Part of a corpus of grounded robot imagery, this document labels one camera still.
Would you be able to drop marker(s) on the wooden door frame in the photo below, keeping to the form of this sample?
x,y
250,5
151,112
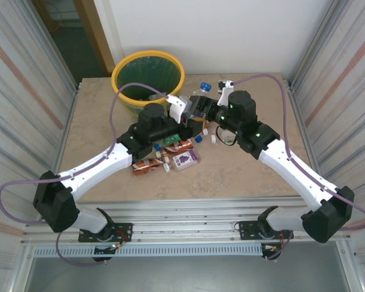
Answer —
x,y
95,24

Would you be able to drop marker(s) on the copper label coffee bottle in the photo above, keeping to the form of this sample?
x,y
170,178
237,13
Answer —
x,y
182,146
146,166

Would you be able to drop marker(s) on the purple grape label bottle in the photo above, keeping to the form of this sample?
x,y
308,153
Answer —
x,y
185,159

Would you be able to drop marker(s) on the yellow rim waste bin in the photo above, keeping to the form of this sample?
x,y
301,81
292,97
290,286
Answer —
x,y
147,53

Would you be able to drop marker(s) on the yellow plastic bin liner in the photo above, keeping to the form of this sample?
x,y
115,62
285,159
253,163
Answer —
x,y
130,106

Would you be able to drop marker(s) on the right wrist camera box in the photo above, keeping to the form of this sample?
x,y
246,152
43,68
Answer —
x,y
226,91

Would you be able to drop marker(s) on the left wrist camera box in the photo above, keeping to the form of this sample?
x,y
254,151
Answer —
x,y
178,111

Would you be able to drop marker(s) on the loose blue bottle cap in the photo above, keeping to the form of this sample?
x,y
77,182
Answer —
x,y
158,147
198,139

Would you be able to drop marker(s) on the aluminium rail frame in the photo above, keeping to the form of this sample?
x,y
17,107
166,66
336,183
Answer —
x,y
182,210

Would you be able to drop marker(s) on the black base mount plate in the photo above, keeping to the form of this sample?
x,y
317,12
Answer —
x,y
124,231
246,228

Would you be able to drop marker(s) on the loose white bottle cap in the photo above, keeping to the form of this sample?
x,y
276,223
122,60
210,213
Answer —
x,y
205,132
213,139

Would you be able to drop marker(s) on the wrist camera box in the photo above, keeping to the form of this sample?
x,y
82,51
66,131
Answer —
x,y
178,111
226,91

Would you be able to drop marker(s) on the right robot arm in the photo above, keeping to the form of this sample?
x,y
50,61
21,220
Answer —
x,y
292,170

